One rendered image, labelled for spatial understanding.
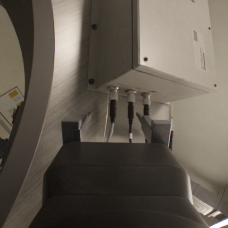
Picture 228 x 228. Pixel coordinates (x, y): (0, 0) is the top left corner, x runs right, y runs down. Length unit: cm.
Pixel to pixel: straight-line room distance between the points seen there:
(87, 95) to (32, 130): 12
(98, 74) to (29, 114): 14
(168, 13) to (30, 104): 22
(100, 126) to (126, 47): 14
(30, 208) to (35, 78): 17
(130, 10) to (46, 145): 22
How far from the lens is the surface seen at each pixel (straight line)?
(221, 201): 533
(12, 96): 636
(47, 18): 25
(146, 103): 30
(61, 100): 26
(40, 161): 26
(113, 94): 26
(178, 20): 29
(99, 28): 33
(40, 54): 23
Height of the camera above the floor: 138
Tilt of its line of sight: 29 degrees up
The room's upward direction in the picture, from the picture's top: 47 degrees clockwise
